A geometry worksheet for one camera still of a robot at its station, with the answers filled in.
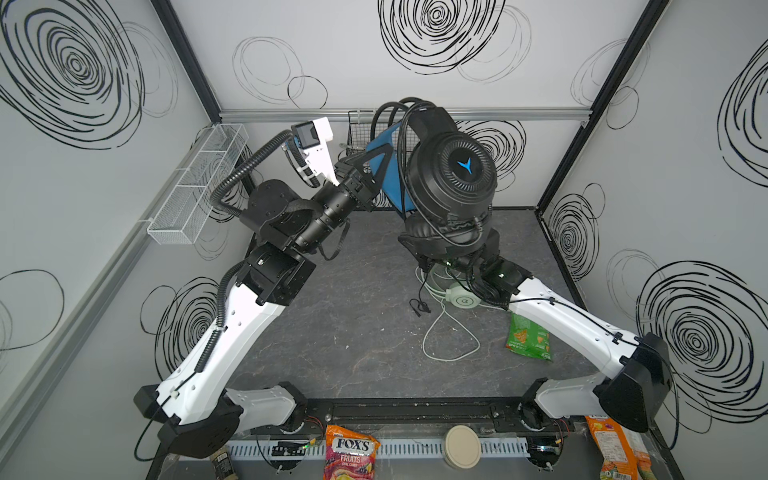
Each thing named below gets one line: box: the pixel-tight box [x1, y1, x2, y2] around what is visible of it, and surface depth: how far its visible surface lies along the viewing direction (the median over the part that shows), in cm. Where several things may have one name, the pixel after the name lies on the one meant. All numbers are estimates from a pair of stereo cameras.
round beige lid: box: [444, 424, 481, 469], surface depth 66 cm
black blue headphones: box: [372, 97, 509, 305], surface depth 31 cm
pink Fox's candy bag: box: [324, 424, 381, 480], surface depth 67 cm
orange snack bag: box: [585, 415, 655, 480], surface depth 67 cm
